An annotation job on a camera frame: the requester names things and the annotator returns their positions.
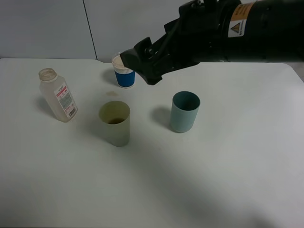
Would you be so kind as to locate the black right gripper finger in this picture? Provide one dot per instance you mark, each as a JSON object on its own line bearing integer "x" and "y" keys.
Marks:
{"x": 144, "y": 48}
{"x": 134, "y": 61}

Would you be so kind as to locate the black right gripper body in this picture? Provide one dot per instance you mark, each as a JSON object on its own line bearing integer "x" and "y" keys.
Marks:
{"x": 198, "y": 35}

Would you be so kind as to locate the pale green plastic cup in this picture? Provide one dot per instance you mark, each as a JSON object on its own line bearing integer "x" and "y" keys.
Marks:
{"x": 115, "y": 122}

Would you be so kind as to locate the clear plastic drink bottle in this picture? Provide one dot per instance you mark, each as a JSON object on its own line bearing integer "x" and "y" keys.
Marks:
{"x": 57, "y": 95}

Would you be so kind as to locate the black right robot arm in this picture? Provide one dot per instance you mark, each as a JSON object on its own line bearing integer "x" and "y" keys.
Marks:
{"x": 265, "y": 31}

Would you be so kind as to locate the blue sleeved paper cup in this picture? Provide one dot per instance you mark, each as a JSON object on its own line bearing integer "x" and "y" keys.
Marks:
{"x": 125, "y": 77}

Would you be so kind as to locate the teal plastic cup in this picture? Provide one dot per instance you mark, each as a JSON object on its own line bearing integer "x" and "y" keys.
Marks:
{"x": 184, "y": 109}

